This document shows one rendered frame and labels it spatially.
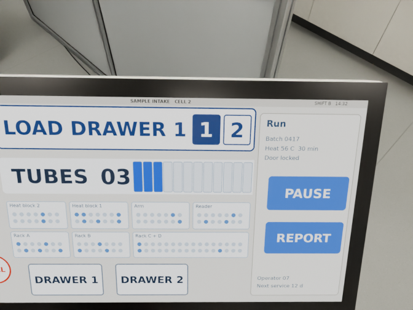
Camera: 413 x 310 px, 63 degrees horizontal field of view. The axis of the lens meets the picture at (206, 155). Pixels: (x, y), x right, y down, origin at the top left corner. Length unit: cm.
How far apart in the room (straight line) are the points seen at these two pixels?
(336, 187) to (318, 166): 4
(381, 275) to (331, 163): 131
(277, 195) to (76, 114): 26
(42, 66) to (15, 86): 203
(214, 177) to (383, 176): 162
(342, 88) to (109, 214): 31
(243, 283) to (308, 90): 26
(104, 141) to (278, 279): 28
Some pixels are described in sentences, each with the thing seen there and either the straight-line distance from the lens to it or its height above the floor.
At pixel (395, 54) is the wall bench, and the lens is 243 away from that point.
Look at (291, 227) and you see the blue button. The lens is 45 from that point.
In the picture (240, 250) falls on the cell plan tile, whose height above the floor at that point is 104.
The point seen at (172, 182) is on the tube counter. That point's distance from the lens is 41.
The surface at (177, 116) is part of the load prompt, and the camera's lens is 39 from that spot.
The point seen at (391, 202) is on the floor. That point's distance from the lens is 191.
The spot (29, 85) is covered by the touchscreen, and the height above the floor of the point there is 119.
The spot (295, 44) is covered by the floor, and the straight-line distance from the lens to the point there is 257.
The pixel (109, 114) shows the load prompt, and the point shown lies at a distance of 41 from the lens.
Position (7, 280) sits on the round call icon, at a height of 100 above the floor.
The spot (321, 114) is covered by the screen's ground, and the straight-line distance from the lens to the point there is 42.
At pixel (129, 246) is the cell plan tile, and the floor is 104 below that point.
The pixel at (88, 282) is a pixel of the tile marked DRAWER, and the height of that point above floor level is 100.
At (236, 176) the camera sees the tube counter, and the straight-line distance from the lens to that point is 41.
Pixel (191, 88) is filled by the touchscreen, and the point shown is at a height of 119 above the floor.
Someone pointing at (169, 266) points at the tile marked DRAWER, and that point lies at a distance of 46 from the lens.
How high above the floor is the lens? 146
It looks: 54 degrees down
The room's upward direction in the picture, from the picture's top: 3 degrees clockwise
